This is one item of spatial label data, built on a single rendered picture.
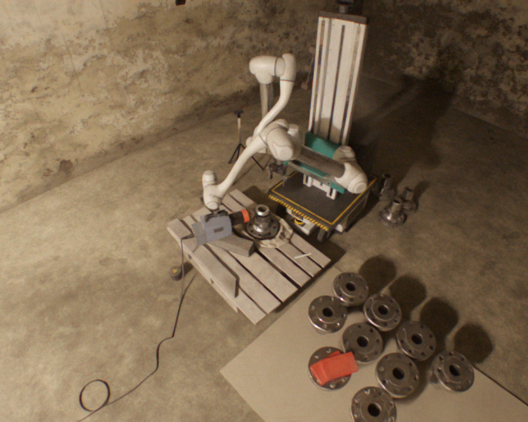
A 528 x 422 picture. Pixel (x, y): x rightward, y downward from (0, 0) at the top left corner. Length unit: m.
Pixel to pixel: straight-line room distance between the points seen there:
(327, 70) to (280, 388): 2.18
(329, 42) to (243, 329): 2.09
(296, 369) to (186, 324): 0.84
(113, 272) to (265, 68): 2.04
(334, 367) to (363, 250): 1.25
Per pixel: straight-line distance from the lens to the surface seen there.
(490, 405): 2.53
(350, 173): 2.00
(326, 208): 2.57
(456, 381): 2.15
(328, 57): 2.27
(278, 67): 2.09
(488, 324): 2.82
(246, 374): 2.11
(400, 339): 2.10
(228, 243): 2.38
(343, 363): 1.88
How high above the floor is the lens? 2.03
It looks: 44 degrees down
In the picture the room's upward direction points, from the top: straight up
